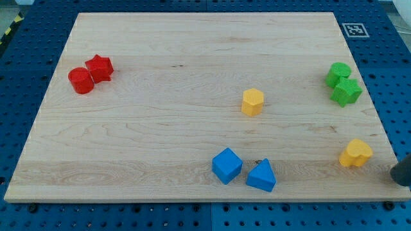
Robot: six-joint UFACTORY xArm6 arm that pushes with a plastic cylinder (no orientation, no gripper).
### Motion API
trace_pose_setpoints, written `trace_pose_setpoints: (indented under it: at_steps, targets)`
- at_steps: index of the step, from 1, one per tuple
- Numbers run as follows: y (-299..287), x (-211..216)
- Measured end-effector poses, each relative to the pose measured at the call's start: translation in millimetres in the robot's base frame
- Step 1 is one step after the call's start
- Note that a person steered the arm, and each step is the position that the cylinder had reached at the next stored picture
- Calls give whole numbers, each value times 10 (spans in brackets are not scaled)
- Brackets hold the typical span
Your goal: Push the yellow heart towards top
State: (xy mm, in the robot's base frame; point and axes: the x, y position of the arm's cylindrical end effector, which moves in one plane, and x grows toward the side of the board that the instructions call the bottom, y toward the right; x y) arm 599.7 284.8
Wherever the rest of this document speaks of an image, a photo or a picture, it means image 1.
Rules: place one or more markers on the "white fiducial marker tag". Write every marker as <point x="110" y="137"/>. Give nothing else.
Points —
<point x="355" y="30"/>

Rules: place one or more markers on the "yellow heart block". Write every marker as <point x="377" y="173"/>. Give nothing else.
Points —
<point x="356" y="153"/>

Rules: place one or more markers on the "wooden board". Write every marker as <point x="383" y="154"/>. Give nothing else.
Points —
<point x="174" y="103"/>

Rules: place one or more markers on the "green star block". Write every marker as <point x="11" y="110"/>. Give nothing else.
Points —
<point x="346" y="91"/>

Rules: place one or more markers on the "dark grey pusher tip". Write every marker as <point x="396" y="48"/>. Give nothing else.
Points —
<point x="400" y="173"/>

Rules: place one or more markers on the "blue cube block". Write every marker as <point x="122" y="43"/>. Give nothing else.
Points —
<point x="226" y="165"/>

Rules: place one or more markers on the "red star block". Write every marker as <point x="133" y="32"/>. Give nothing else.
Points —
<point x="100" y="68"/>

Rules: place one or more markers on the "green cylinder block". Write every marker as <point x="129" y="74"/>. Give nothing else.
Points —
<point x="337" y="71"/>

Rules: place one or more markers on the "blue triangle block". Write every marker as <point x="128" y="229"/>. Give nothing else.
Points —
<point x="262" y="177"/>

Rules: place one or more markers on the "red cylinder block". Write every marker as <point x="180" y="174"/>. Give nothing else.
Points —
<point x="81" y="80"/>

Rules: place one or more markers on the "yellow hexagon block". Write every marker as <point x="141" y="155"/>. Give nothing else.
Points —
<point x="252" y="102"/>

